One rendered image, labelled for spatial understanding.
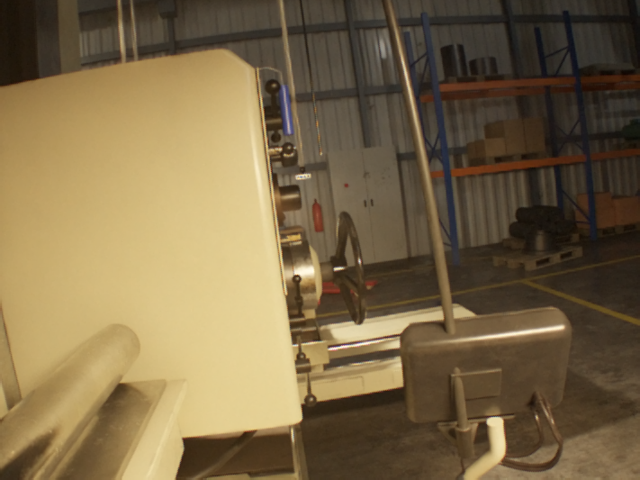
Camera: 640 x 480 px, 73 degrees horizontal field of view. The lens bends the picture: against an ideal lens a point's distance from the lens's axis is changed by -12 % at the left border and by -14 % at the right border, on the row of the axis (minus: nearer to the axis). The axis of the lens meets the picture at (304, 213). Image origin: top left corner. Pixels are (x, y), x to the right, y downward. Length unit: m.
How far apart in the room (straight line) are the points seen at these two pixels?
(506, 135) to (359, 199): 2.79
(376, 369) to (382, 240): 6.38
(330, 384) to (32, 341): 1.48
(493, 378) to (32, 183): 1.05
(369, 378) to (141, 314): 1.46
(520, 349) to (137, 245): 0.80
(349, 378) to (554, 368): 1.42
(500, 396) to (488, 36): 9.69
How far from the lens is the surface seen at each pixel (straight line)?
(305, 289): 1.48
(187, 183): 1.03
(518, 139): 8.84
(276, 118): 1.14
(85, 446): 0.87
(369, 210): 8.52
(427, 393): 1.03
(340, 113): 9.17
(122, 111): 1.08
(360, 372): 2.34
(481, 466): 1.16
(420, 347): 0.95
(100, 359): 0.92
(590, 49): 11.76
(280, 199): 1.24
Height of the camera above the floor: 1.60
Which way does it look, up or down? 3 degrees down
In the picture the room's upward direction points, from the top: 7 degrees counter-clockwise
